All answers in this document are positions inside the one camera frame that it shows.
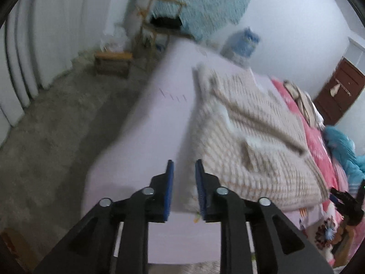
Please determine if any beige white checked knit coat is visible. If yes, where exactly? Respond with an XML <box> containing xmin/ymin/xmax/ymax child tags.
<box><xmin>190</xmin><ymin>65</ymin><xmax>329</xmax><ymax>211</ymax></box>

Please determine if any beige white clothes pile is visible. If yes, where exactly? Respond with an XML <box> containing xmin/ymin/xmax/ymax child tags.
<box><xmin>283</xmin><ymin>80</ymin><xmax>325</xmax><ymax>130</ymax></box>

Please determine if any pink floral blanket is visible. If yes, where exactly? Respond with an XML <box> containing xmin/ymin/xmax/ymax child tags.
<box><xmin>270</xmin><ymin>77</ymin><xmax>357</xmax><ymax>267</ymax></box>

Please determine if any teal blue blanket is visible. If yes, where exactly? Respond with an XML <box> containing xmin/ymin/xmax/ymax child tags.
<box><xmin>322</xmin><ymin>126</ymin><xmax>364</xmax><ymax>196</ymax></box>

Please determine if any light pink bed sheet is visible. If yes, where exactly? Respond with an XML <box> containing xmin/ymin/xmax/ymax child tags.
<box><xmin>81</xmin><ymin>38</ymin><xmax>323</xmax><ymax>265</ymax></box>

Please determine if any dark red wooden door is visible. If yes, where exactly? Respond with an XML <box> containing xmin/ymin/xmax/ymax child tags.
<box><xmin>313</xmin><ymin>58</ymin><xmax>364</xmax><ymax>126</ymax></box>

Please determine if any small wooden stool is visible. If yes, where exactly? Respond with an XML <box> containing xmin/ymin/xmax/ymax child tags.
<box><xmin>94</xmin><ymin>51</ymin><xmax>134</xmax><ymax>79</ymax></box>

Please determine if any blue water jug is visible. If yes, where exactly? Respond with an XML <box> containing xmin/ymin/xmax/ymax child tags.
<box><xmin>221</xmin><ymin>27</ymin><xmax>261</xmax><ymax>67</ymax></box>

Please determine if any white plastic bag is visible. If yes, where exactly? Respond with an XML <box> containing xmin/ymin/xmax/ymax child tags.
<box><xmin>100</xmin><ymin>34</ymin><xmax>129</xmax><ymax>53</ymax></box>

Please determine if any black garment on chair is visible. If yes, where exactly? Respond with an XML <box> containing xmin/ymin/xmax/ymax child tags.
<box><xmin>150</xmin><ymin>16</ymin><xmax>183</xmax><ymax>30</ymax></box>

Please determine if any wooden armchair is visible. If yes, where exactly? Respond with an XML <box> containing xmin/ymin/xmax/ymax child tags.
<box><xmin>135</xmin><ymin>0</ymin><xmax>193</xmax><ymax>69</ymax></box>

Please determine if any teal patterned wall cloth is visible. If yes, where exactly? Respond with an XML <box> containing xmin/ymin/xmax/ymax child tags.
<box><xmin>136</xmin><ymin>0</ymin><xmax>257</xmax><ymax>42</ymax></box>

